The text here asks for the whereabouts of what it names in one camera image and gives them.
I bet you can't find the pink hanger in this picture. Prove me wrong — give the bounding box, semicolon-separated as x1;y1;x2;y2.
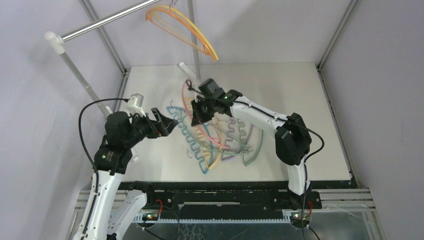
181;82;229;149

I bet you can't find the circuit board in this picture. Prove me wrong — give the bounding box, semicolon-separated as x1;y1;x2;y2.
290;213;307;222
141;212;160;222

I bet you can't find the left circuit board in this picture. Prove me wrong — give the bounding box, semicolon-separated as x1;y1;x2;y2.
141;212;160;222

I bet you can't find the teal wavy hanger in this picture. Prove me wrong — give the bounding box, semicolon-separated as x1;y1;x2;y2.
230;117;264;167

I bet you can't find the black camera cable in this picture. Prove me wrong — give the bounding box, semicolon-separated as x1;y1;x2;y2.
185;79;326;240
78;97;130;180

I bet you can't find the yellow smooth hanger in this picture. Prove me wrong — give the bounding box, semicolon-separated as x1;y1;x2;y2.
147;4;220;63

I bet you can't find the purple wavy hanger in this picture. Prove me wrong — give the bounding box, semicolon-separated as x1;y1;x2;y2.
221;117;253;162

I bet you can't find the left black camera cable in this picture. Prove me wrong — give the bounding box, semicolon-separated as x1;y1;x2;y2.
78;97;130;180

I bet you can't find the blue wavy hanger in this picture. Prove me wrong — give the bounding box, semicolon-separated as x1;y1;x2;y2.
166;106;213;175

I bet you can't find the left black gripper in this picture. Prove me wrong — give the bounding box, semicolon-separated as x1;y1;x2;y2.
124;107;178;148

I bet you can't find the right black camera cable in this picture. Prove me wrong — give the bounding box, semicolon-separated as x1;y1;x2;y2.
185;79;326;240

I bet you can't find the yellow wavy hanger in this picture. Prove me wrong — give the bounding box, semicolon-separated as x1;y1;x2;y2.
184;97;222;171

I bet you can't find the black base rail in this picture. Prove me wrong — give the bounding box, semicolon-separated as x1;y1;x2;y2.
116;180;358;221

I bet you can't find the aluminium frame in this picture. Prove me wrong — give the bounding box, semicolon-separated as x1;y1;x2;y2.
57;0;386;240

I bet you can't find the chrome and white garment rack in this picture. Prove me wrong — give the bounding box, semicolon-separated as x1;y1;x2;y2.
44;0;213;162

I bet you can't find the right circuit board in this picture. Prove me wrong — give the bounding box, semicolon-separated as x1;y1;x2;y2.
290;213;307;222

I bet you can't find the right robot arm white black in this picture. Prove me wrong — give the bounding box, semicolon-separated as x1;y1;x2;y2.
185;78;312;208

